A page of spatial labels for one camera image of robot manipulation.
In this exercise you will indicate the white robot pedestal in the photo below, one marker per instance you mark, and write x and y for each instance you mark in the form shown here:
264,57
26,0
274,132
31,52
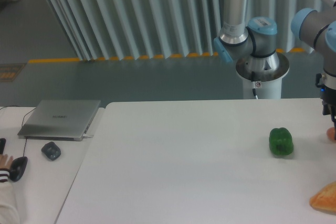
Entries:
262,77

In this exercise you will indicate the green bell pepper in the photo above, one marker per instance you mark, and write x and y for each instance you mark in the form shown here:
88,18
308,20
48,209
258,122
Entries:
280,142

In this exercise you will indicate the white folding screen partition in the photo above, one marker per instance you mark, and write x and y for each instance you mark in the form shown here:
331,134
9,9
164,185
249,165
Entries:
123,29

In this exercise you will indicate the triangular orange bread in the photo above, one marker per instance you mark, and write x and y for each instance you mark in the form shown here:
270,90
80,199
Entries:
324,200

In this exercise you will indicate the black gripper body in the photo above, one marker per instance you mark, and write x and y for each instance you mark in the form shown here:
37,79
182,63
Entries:
326,84

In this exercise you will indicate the person's hand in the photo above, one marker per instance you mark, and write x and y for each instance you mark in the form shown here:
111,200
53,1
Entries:
6,161

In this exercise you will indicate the black object at left edge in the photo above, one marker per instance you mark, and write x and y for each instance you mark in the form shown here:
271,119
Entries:
2,145

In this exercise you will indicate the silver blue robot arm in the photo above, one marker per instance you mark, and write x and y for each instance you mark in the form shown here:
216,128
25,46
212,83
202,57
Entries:
252,44

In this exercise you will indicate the black computer mouse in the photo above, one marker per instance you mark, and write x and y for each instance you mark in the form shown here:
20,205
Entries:
17,168

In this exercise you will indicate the white sleeved forearm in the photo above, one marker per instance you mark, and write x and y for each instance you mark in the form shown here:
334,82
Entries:
9,212

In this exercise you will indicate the silver closed laptop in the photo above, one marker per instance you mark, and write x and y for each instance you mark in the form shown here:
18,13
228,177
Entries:
60,120

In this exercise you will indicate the orange round fruit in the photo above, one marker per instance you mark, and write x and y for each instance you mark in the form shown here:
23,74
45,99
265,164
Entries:
330,133

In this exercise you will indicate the dark grey small device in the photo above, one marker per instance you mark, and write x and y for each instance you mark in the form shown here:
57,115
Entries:
51,151

